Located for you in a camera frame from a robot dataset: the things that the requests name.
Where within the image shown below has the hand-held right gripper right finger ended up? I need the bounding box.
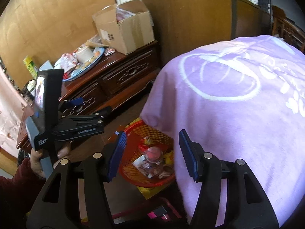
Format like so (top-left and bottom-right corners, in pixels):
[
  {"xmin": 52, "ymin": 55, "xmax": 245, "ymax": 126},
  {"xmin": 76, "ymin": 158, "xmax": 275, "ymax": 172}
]
[{"xmin": 179, "ymin": 129, "xmax": 280, "ymax": 229}]

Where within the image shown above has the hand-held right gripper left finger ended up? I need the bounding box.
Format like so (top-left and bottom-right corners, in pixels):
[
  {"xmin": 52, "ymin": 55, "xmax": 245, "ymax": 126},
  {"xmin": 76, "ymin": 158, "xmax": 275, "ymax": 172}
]
[{"xmin": 26, "ymin": 131, "xmax": 128, "ymax": 229}]

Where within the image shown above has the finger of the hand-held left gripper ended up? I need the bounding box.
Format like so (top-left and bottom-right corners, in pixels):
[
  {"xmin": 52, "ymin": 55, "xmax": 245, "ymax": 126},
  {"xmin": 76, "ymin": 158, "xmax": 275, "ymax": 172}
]
[
  {"xmin": 58, "ymin": 97, "xmax": 84, "ymax": 111},
  {"xmin": 59, "ymin": 106, "xmax": 112, "ymax": 126}
]

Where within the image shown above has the red yellow plastic wrapper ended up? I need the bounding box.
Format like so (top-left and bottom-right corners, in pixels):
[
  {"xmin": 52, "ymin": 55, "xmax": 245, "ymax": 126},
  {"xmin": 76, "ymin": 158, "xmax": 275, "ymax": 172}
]
[{"xmin": 165, "ymin": 149, "xmax": 176, "ymax": 167}]

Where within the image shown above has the red snack wrapper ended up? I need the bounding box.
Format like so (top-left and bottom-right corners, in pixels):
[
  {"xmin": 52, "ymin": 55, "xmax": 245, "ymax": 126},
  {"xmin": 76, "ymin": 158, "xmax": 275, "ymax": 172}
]
[{"xmin": 138, "ymin": 143, "xmax": 168, "ymax": 153}]

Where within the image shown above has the clear plastic bag red print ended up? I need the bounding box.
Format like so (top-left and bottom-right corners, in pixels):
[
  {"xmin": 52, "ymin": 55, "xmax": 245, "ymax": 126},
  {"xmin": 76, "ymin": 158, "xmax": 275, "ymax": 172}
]
[{"xmin": 143, "ymin": 145, "xmax": 165, "ymax": 172}]

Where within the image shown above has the red plastic basket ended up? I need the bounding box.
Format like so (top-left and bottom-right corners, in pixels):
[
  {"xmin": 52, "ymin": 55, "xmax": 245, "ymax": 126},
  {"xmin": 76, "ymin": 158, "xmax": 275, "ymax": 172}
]
[{"xmin": 116, "ymin": 119, "xmax": 177, "ymax": 188}]

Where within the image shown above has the person's left forearm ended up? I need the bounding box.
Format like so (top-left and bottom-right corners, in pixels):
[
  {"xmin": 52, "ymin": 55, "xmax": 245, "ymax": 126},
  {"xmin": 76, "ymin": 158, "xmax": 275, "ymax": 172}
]
[{"xmin": 0, "ymin": 157, "xmax": 47, "ymax": 229}]

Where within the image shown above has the person's left hand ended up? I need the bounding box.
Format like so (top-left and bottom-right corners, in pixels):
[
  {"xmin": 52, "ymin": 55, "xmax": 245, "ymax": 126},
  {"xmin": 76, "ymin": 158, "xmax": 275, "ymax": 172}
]
[{"xmin": 30, "ymin": 144, "xmax": 71, "ymax": 179}]

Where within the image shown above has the blue round plate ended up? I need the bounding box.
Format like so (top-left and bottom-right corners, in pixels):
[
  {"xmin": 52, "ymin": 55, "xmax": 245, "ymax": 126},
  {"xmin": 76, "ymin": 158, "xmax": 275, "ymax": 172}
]
[{"xmin": 54, "ymin": 46, "xmax": 106, "ymax": 82}]

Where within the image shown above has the pink cloth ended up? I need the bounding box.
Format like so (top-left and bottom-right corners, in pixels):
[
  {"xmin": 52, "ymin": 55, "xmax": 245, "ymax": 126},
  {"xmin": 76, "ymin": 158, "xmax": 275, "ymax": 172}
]
[{"xmin": 0, "ymin": 69, "xmax": 29, "ymax": 149}]

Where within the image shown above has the green box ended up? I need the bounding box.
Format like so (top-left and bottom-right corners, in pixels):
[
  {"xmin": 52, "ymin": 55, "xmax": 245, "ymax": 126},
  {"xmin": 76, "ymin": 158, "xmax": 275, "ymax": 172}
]
[{"xmin": 23, "ymin": 55, "xmax": 39, "ymax": 80}]

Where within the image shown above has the white cup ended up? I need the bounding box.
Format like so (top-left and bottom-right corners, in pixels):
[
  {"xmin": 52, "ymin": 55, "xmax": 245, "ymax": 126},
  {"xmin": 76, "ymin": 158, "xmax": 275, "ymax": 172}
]
[{"xmin": 76, "ymin": 46, "xmax": 95, "ymax": 64}]

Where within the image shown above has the purple printed blanket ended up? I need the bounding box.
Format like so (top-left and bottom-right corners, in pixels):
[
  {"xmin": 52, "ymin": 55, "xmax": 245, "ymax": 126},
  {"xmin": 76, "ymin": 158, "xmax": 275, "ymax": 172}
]
[{"xmin": 140, "ymin": 35, "xmax": 305, "ymax": 227}]

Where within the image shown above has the dark carved wooden dresser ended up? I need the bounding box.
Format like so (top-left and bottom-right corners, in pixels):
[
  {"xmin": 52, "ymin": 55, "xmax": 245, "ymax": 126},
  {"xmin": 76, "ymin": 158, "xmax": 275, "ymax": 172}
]
[{"xmin": 16, "ymin": 40, "xmax": 163, "ymax": 151}]

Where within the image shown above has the cardboard box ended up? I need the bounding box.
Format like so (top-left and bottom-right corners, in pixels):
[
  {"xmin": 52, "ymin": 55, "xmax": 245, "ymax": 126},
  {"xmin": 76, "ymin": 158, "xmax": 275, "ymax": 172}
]
[{"xmin": 92, "ymin": 0, "xmax": 156, "ymax": 56}]

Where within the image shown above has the tall wooden cabinet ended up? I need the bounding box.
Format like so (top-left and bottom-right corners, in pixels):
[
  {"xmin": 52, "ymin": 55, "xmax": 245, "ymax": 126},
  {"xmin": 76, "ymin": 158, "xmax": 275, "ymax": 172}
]
[{"xmin": 140, "ymin": 0, "xmax": 272, "ymax": 68}]

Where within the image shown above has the carved wooden chair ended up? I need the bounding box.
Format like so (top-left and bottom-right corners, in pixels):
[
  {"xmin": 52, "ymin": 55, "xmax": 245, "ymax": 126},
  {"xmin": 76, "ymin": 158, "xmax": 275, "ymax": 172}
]
[{"xmin": 272, "ymin": 5, "xmax": 305, "ymax": 53}]

